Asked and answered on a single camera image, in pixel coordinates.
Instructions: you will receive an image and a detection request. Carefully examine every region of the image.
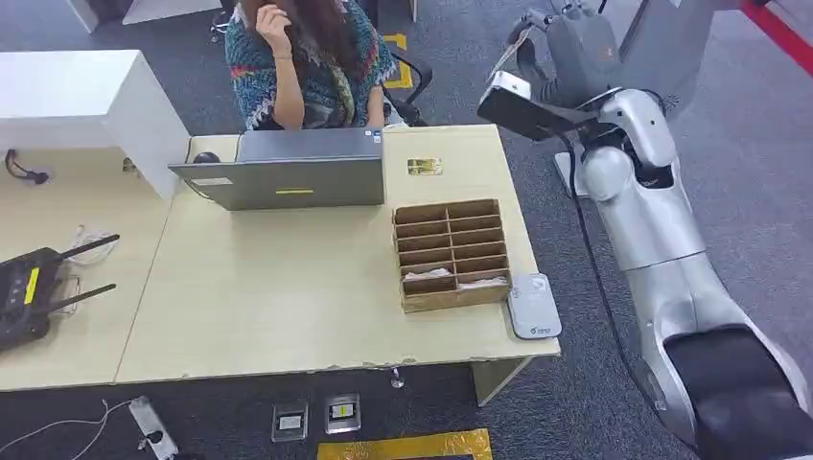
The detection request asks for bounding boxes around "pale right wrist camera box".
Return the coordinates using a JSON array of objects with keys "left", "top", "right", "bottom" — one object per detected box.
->
[{"left": 476, "top": 69, "right": 602, "bottom": 143}]

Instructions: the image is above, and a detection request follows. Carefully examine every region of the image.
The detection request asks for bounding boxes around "floor socket box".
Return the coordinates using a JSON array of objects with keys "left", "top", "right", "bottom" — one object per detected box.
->
[
  {"left": 270, "top": 400, "right": 310, "bottom": 445},
  {"left": 323, "top": 392, "right": 362, "bottom": 436}
]

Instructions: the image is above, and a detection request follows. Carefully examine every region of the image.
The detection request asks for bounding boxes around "thin white cable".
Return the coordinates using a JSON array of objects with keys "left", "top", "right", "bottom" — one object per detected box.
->
[{"left": 0, "top": 399, "right": 132, "bottom": 460}]

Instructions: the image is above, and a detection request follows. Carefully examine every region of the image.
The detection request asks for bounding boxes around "grey laptop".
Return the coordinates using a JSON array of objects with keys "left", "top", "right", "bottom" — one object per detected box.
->
[{"left": 168, "top": 126, "right": 387, "bottom": 213}]

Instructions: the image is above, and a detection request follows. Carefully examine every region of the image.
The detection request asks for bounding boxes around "black office chair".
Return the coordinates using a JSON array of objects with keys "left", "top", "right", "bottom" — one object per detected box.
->
[{"left": 380, "top": 49, "right": 434, "bottom": 128}]

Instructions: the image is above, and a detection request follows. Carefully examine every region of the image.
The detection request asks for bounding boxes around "wooden card box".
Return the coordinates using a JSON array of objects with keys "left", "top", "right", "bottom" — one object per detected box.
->
[{"left": 390, "top": 197, "right": 514, "bottom": 315}]

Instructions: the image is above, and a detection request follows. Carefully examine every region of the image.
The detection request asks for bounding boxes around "gold floor tape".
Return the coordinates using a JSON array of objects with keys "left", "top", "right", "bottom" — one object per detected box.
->
[{"left": 316, "top": 428, "right": 494, "bottom": 460}]

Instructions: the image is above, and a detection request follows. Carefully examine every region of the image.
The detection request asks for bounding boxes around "white furniture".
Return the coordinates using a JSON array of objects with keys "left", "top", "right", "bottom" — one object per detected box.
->
[{"left": 65, "top": 0, "right": 224, "bottom": 35}]

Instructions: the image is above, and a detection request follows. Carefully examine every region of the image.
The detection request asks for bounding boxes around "white partition box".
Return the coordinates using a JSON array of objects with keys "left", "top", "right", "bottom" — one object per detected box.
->
[{"left": 0, "top": 49, "right": 192, "bottom": 202}]

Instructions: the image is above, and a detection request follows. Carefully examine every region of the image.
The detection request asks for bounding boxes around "silver power strip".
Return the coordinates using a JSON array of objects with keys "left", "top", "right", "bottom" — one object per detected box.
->
[{"left": 128, "top": 396, "right": 180, "bottom": 460}]

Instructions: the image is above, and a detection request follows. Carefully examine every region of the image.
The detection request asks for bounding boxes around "white flat plate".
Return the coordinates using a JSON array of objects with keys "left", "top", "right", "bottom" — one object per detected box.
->
[{"left": 552, "top": 149, "right": 590, "bottom": 198}]

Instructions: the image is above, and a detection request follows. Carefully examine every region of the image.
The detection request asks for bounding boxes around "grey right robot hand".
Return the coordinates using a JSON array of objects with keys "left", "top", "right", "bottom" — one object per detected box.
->
[{"left": 507, "top": 1, "right": 628, "bottom": 109}]

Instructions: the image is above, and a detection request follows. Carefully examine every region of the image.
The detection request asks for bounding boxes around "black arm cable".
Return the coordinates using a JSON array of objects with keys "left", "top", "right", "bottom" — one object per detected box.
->
[{"left": 561, "top": 131, "right": 657, "bottom": 409}]

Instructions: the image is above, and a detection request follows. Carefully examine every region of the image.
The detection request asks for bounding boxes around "black router with antennas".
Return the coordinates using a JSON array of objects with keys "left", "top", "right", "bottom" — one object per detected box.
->
[{"left": 0, "top": 233, "right": 121, "bottom": 355}]

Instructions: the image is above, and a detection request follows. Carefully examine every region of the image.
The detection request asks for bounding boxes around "person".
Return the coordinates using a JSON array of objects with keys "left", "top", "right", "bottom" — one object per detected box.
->
[{"left": 224, "top": 0, "right": 399, "bottom": 132}]

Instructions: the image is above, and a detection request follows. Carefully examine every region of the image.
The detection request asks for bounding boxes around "red floor tape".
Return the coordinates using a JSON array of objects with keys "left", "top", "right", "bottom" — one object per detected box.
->
[{"left": 739, "top": 0, "right": 813, "bottom": 79}]

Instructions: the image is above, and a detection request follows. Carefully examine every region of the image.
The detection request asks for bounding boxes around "white cable bundle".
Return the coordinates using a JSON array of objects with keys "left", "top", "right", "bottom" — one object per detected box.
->
[{"left": 65, "top": 224, "right": 117, "bottom": 268}]

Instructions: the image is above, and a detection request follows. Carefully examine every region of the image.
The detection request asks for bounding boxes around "gold card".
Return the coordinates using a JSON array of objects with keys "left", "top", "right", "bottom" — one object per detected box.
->
[{"left": 406, "top": 157, "right": 445, "bottom": 177}]

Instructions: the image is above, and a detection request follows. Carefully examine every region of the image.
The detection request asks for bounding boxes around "yellow floor tape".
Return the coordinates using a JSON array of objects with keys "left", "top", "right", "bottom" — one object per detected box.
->
[{"left": 380, "top": 32, "right": 415, "bottom": 91}]

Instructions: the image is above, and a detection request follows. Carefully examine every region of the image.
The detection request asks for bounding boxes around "grey card reader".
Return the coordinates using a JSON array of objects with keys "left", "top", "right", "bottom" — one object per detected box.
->
[{"left": 505, "top": 272, "right": 564, "bottom": 341}]

